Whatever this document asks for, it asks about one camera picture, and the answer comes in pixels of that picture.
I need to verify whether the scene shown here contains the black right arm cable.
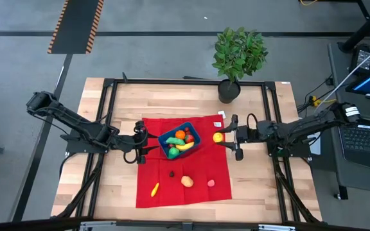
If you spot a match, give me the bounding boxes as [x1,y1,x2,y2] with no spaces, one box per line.
[247,112,260,129]

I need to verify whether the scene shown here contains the green leafy plant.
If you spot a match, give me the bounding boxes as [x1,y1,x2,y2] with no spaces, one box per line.
[211,26,269,81]

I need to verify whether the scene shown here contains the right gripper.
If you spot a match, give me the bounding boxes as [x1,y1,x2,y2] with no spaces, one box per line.
[216,114,271,161]

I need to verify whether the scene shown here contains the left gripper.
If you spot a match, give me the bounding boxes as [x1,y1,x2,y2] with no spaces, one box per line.
[120,121,161,165]

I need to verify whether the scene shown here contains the silver aluminium bracket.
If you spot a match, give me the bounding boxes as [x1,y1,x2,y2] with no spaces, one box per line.
[80,220,117,231]
[258,224,297,231]

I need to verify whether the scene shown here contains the red cloth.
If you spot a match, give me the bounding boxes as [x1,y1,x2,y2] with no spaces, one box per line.
[136,114,233,209]

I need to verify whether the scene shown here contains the beige toy potato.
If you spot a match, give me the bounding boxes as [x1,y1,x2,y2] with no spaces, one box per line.
[181,175,195,188]

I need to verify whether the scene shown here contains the green toy pear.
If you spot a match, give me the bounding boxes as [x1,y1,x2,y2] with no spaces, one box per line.
[168,146,181,160]

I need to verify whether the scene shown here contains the black orange-striped floor mat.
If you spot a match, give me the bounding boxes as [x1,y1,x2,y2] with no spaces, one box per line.
[47,0,104,55]

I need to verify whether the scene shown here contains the black power adapter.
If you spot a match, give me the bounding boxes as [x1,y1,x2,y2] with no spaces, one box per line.
[348,44,370,76]

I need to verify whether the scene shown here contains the black desk leg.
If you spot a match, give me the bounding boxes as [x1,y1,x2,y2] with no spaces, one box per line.
[338,0,370,54]

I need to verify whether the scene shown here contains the black aluminium table frame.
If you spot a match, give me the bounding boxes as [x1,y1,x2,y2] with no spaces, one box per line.
[56,78,322,225]

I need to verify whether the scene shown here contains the blue plastic tupperware container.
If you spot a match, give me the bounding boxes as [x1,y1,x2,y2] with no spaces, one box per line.
[157,121,202,160]

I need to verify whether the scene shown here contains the yellow toy banana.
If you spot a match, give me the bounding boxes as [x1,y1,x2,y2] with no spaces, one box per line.
[175,141,195,152]

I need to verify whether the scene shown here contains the yellow plug with cable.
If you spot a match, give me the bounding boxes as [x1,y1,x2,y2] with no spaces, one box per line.
[310,95,337,107]

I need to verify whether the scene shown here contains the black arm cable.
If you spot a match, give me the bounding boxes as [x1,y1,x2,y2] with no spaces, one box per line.
[123,149,140,165]
[247,112,260,129]

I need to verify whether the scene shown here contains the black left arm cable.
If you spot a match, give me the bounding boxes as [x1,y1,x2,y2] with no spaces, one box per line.
[123,149,140,165]

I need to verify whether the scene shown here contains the black crossbar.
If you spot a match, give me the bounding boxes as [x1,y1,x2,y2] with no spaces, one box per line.
[0,217,370,231]

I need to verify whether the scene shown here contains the black plant pot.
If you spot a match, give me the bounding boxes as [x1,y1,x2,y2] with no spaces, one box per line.
[217,78,242,105]

